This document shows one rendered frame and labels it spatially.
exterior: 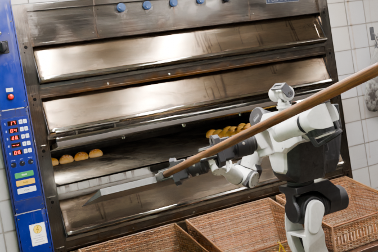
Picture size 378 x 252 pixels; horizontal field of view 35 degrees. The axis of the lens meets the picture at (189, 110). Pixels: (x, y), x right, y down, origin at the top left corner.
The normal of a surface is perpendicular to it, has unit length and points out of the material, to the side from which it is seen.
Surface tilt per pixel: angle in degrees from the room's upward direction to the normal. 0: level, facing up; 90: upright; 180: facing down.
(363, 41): 90
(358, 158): 90
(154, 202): 70
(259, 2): 91
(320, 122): 80
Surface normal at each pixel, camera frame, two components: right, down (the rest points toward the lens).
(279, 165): -0.91, 0.18
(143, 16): 0.44, -0.02
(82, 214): 0.36, -0.36
